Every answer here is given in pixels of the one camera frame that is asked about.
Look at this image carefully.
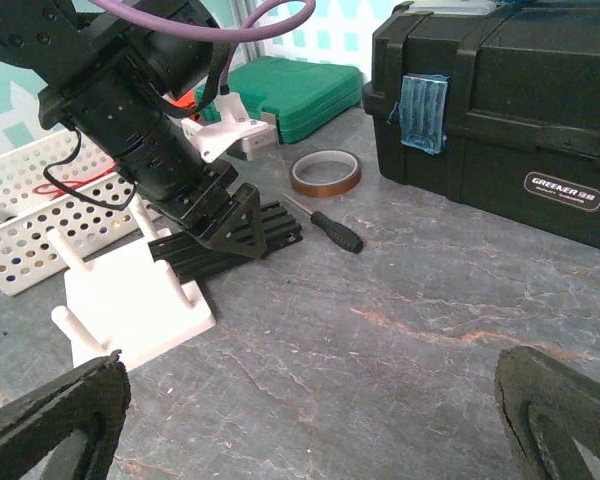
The black aluminium extrusion bar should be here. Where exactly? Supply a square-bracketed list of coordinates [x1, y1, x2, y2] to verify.
[148, 200, 304, 281]

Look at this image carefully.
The brown kapton tape roll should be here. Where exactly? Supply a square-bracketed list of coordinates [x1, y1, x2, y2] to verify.
[289, 149, 362, 198]

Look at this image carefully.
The white peg base plate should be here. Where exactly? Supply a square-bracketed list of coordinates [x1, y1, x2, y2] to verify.
[48, 196, 216, 371]

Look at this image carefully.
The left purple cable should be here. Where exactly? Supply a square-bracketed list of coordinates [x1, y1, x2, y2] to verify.
[89, 0, 317, 96]

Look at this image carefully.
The small black screwdriver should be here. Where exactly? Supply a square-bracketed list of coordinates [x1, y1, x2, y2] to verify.
[284, 194, 364, 254]

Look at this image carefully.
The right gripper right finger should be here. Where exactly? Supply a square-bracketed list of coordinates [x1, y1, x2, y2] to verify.
[494, 346, 600, 479]

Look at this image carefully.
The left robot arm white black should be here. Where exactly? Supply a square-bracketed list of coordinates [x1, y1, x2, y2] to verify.
[0, 1, 267, 258]

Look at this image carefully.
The black plastic toolbox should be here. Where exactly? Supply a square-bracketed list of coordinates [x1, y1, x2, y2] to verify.
[363, 1, 600, 249]

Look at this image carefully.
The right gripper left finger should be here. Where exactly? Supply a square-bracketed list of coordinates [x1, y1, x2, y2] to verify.
[0, 350, 131, 479]

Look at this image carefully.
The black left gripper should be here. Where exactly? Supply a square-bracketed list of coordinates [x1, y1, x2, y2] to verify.
[114, 116, 267, 259]

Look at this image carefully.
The orange tool handle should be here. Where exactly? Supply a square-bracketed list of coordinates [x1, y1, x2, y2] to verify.
[171, 90, 197, 109]

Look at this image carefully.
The green plastic tool case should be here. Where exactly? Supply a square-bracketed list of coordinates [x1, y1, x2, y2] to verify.
[194, 55, 366, 145]

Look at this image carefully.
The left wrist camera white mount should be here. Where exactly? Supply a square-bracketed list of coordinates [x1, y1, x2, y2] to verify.
[180, 92, 279, 164]

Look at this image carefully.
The white perforated plastic basket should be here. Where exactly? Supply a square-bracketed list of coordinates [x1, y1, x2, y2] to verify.
[0, 128, 146, 297]

